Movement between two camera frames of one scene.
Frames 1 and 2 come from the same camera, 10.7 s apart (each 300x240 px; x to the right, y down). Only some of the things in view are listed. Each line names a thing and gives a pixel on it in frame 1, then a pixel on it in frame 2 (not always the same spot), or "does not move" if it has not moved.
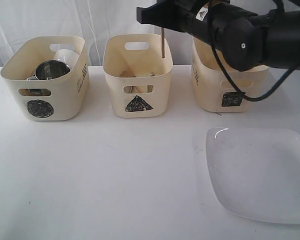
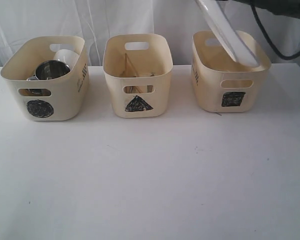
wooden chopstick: (139, 90) to (137, 75)
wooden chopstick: (163, 42) to (127, 65)
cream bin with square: (212, 89) does not move
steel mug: (50, 69) does not move
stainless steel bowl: (34, 92) does not move
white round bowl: (70, 57) does not move
